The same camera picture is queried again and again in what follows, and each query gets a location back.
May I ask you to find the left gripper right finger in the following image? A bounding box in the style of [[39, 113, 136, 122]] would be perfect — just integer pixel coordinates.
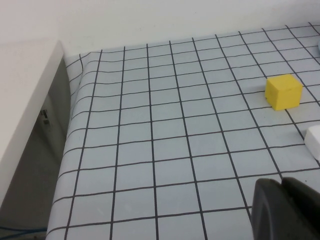
[[282, 176, 320, 240]]

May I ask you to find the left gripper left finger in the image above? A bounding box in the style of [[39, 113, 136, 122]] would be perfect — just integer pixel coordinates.
[[251, 177, 301, 240]]

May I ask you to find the white foam cube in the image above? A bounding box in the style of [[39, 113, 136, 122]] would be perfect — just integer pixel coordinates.
[[304, 126, 320, 161]]

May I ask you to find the yellow foam cube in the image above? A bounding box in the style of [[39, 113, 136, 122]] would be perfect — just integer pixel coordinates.
[[264, 73, 304, 111]]

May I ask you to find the grey checkered tablecloth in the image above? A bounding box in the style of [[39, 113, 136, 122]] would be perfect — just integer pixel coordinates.
[[46, 21, 320, 240]]

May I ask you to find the metal cabinet hinge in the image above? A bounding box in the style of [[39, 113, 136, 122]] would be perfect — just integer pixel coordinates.
[[39, 109, 51, 126]]

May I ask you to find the blue floor cable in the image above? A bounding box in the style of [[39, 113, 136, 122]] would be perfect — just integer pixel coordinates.
[[0, 224, 48, 237]]

